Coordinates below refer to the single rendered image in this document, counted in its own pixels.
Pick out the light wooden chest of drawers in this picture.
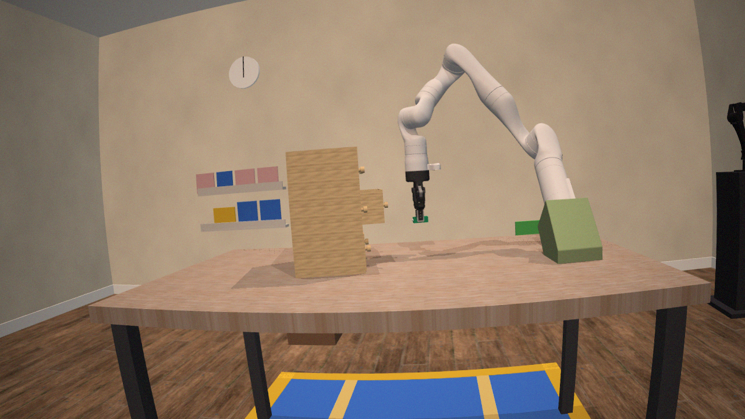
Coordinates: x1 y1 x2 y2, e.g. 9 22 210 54
286 147 366 278

